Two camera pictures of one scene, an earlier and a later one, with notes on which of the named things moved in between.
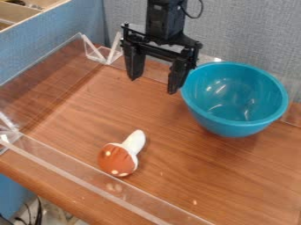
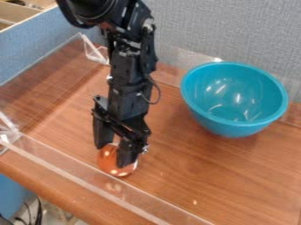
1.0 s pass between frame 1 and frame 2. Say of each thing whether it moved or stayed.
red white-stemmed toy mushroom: stayed
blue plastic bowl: stayed
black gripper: moved
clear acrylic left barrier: stayed
